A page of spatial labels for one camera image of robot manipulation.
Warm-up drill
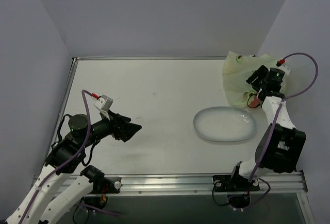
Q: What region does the pink fake peach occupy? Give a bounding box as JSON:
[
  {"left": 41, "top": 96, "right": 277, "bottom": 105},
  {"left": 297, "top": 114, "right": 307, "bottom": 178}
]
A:
[{"left": 249, "top": 98, "right": 260, "bottom": 108}]

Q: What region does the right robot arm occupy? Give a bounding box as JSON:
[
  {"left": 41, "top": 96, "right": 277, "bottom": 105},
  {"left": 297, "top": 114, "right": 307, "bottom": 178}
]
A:
[{"left": 229, "top": 63, "right": 306, "bottom": 191}]

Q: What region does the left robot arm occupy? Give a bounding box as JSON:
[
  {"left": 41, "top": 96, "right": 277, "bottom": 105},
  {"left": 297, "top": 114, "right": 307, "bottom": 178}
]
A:
[{"left": 1, "top": 111, "right": 142, "bottom": 223}]

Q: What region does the white oval plate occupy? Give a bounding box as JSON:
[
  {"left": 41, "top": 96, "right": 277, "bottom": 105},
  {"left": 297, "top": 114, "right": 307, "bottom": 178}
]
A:
[{"left": 193, "top": 106, "right": 257, "bottom": 142}]

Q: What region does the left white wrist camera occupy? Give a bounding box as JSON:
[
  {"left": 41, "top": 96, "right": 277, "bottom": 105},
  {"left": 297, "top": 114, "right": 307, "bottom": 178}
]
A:
[{"left": 93, "top": 95, "right": 113, "bottom": 120}]

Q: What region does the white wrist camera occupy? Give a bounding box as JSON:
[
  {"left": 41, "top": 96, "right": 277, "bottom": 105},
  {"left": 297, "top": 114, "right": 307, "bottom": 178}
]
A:
[
  {"left": 276, "top": 59, "right": 291, "bottom": 76},
  {"left": 93, "top": 95, "right": 113, "bottom": 120}
]

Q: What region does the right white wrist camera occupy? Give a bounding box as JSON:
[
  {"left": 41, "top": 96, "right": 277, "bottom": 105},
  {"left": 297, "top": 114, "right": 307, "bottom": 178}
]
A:
[{"left": 276, "top": 59, "right": 291, "bottom": 76}]

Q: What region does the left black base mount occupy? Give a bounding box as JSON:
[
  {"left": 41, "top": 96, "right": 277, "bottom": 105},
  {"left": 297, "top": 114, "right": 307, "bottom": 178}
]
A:
[{"left": 80, "top": 165, "right": 121, "bottom": 209}]

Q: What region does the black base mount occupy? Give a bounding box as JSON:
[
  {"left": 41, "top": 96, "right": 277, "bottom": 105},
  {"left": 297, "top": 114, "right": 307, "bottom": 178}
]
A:
[
  {"left": 80, "top": 165, "right": 121, "bottom": 209},
  {"left": 211, "top": 175, "right": 260, "bottom": 210}
]

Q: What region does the aluminium table edge frame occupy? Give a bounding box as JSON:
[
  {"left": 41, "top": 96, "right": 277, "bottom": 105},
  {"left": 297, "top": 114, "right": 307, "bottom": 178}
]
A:
[{"left": 41, "top": 55, "right": 258, "bottom": 176}]

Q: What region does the aluminium front rail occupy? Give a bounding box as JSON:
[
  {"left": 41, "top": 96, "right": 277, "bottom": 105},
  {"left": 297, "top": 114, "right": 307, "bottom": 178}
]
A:
[{"left": 105, "top": 172, "right": 307, "bottom": 196}]

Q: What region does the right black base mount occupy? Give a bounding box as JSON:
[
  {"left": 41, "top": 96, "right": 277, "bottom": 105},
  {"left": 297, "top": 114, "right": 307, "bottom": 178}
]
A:
[{"left": 211, "top": 175, "right": 260, "bottom": 210}]

